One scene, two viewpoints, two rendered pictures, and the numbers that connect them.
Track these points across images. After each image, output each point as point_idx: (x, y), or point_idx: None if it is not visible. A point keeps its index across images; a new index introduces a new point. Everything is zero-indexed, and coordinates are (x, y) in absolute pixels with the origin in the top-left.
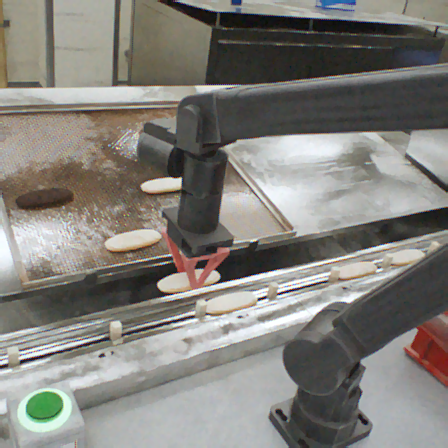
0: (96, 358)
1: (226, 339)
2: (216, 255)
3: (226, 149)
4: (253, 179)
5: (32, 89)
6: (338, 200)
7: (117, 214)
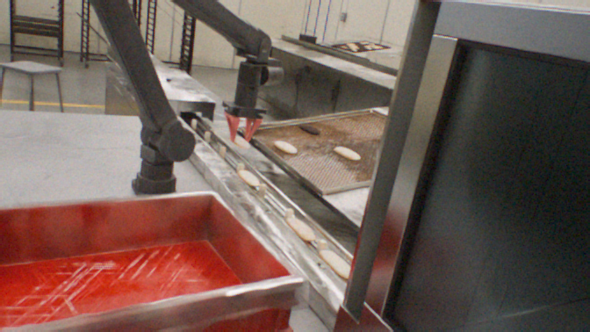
0: (202, 144)
1: (212, 167)
2: (229, 116)
3: None
4: None
5: None
6: None
7: (307, 144)
